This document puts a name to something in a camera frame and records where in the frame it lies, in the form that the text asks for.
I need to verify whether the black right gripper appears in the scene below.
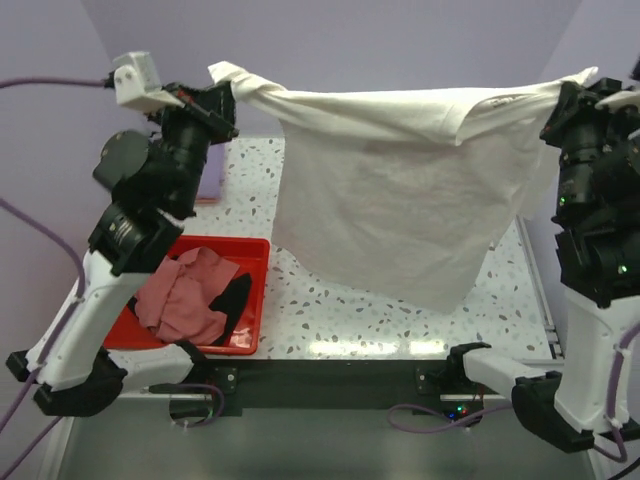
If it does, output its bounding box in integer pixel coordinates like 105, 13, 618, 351
536, 73, 640, 214

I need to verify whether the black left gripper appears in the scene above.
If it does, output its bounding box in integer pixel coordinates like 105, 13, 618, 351
147, 78, 242, 211

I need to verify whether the white t-shirt red print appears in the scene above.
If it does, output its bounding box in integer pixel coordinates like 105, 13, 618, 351
209, 61, 596, 313

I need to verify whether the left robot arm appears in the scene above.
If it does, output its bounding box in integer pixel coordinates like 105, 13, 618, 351
6, 82, 238, 417

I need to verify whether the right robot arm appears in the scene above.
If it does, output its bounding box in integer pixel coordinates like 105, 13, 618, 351
442, 77, 639, 453

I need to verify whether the folded purple t-shirt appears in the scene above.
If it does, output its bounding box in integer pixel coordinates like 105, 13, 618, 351
196, 144, 226, 202

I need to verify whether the pink t-shirt in bin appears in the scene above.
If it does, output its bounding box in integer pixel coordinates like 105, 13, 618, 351
133, 247, 239, 345

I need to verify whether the black garment in bin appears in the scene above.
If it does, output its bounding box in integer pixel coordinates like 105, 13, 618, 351
209, 273, 253, 347

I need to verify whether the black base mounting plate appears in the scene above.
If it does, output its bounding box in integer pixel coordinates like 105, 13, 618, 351
167, 357, 494, 426

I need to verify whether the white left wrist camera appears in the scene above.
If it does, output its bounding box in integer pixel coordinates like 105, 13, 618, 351
113, 51, 181, 114

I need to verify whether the aluminium frame rail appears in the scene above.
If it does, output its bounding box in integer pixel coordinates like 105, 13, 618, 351
516, 216, 564, 360

